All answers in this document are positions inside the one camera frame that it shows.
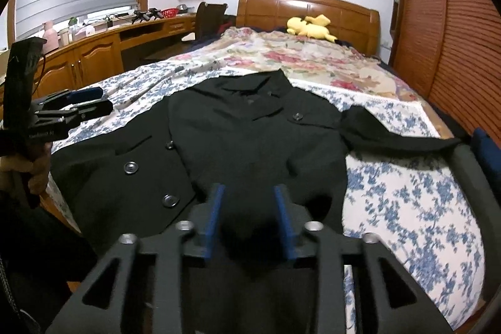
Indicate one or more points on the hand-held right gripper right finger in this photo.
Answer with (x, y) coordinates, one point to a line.
(283, 221)

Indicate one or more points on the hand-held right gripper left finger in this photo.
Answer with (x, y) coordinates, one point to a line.
(214, 221)

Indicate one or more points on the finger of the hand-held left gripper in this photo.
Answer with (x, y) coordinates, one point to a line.
(92, 110)
(84, 95)

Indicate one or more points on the black coat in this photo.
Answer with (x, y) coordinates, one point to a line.
(242, 146)

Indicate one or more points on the person's left forearm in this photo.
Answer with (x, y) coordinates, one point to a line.
(43, 240)

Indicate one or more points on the person's left hand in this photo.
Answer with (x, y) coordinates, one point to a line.
(37, 177)

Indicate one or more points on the wooden desk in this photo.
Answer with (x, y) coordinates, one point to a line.
(101, 48)

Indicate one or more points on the pink bottle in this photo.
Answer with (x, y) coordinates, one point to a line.
(50, 34)

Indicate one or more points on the spare black grippers on desk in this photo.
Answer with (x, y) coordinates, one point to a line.
(146, 15)

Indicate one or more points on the red basket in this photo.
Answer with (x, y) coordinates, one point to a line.
(168, 12)

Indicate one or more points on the blue floral bedsheet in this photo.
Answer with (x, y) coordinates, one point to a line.
(407, 208)

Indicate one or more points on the metal bowl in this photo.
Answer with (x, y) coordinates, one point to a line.
(183, 7)

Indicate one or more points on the dark wooden chair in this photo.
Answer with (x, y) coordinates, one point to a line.
(209, 19)

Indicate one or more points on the beige red floral blanket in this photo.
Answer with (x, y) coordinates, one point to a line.
(297, 56)

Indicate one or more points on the yellow plush toy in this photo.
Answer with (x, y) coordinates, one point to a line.
(311, 28)

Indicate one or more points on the navy blue cloth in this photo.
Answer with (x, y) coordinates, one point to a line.
(483, 148)

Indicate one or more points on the wooden bed headboard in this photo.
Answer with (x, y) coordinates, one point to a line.
(332, 11)

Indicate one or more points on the wooden louvred wardrobe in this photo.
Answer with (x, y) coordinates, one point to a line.
(446, 25)

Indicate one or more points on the wall socket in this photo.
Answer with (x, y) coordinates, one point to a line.
(386, 43)

